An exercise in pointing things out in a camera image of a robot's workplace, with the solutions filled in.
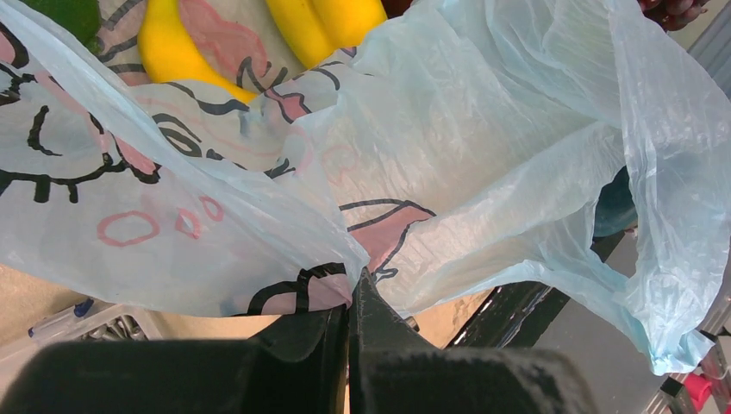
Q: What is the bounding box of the blue plastic bag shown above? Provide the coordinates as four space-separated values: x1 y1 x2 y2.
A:
1 1 730 375

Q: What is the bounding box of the yellow fake banana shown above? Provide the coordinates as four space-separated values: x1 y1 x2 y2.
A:
137 0 256 103
266 0 387 70

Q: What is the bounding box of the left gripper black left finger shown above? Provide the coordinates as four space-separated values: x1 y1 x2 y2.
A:
1 307 348 413

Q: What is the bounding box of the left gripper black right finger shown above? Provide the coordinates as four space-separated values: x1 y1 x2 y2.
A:
349 268 598 413

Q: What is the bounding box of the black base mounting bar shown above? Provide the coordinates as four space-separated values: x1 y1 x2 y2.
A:
445 231 627 351

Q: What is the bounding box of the clear plastic screw box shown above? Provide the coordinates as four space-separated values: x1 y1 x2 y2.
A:
1 298 164 395

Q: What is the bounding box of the red fake grapes bunch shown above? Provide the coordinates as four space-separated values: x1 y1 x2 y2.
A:
638 0 709 32

